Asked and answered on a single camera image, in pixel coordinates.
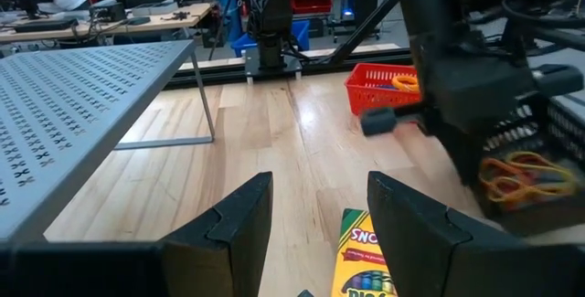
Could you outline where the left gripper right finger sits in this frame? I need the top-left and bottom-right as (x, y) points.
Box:
(367, 172), (585, 297)

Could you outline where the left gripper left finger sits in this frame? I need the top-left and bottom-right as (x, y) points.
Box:
(0, 171), (274, 297)

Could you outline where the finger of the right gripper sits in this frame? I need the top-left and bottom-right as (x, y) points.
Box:
(456, 131), (486, 184)
(431, 127), (472, 184)

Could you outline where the yellow Crayola crayon box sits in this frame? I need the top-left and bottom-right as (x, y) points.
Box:
(331, 208), (399, 297)

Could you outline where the orange hair tie ring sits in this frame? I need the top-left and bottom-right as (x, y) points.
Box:
(391, 74), (420, 93)

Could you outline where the black plastic basket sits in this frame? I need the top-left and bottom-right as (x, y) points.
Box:
(474, 93), (585, 239)

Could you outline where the red plastic basket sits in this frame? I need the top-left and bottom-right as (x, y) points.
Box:
(344, 62), (422, 117)

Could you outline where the wooden desk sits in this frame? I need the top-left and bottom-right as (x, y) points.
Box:
(0, 2), (215, 45)

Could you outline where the red storage bin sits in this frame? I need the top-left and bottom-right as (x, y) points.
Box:
(290, 0), (335, 15)

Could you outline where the blue plastic bin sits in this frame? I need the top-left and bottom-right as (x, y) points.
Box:
(230, 19), (312, 58)

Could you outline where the grey perforated metal shelf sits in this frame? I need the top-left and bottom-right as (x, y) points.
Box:
(0, 39), (216, 243)

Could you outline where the black desktop device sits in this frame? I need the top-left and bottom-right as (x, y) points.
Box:
(89, 0), (128, 24)

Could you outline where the black keyboard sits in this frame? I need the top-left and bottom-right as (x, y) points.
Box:
(12, 16), (80, 34)

